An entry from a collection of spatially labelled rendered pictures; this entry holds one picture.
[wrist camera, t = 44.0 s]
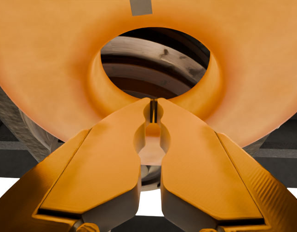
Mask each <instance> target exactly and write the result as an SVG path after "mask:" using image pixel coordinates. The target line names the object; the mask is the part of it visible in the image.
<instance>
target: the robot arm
mask: <svg viewBox="0 0 297 232"><path fill-rule="evenodd" d="M153 115H154V122H155V123H157V125H158V126H159V127H160V147H161V148H162V150H163V151H164V152H165V154H166V155H165V156H164V157H163V159H162V164H161V180H160V198H161V211H162V214H163V215H164V217H165V218H166V219H168V220H169V221H170V222H172V223H173V224H175V225H176V226H178V227H179V228H181V229H182V230H184V231H185V232H297V198H296V197H295V196H294V195H293V194H292V193H291V192H290V191H289V190H288V189H287V188H286V187H285V186H284V185H283V184H282V183H281V182H280V181H279V180H278V179H277V178H275V177H274V176H273V175H272V174H271V173H270V172H269V171H268V170H266V169H265V168H264V167H263V166H262V165H261V164H259V163H258V162H257V161H256V160H255V159H254V158H252V157H251V156H250V155H249V154H248V153H247V152H245V151H244V150H243V149H242V148H241V147H239V146H238V145H237V144H236V143H235V142H234V141H233V140H232V139H231V138H229V137H228V136H227V135H226V134H225V133H216V132H215V131H214V130H213V129H212V128H211V127H209V126H208V125H207V124H206V123H205V122H203V121H202V120H201V119H200V118H198V117H197V116H195V115H193V114H192V113H190V112H188V111H186V110H185V109H183V108H181V107H179V106H177V105H176V104H174V103H172V102H170V101H168V100H166V99H165V98H158V99H150V98H143V99H141V100H139V101H137V102H134V103H132V104H130V105H128V106H126V107H124V108H122V109H120V110H118V111H116V112H114V113H112V114H110V115H109V116H107V117H106V118H104V119H102V120H101V121H100V122H99V123H97V124H96V125H95V126H94V127H92V128H91V129H82V130H81V131H80V132H78V133H77V134H76V135H75V136H74V137H72V138H71V139H69V140H68V141H67V142H66V143H64V144H63V145H62V146H60V147H59V148H58V149H56V150H55V151H54V152H53V153H51V154H50V155H49V156H47V157H46V158H45V159H43V160H42V161H41V162H40V163H38V164H37V165H36V166H34V167H33V168H32V169H30V170H29V171H28V172H27V173H26V174H25V175H23V176H22V177H21V178H20V179H19V180H18V181H16V182H15V183H14V184H13V185H12V186H11V187H10V188H9V189H8V190H7V191H6V192H5V193H4V194H3V195H2V196H1V197H0V232H110V231H111V229H113V228H115V227H116V226H118V225H120V224H122V223H124V222H125V221H127V220H129V219H131V218H132V217H134V216H135V215H136V214H137V212H138V209H139V203H140V196H141V188H142V185H141V159H140V157H139V155H138V154H139V152H140V151H141V149H142V148H143V147H144V146H145V145H146V130H145V129H146V127H147V126H148V125H149V124H150V123H153Z"/></svg>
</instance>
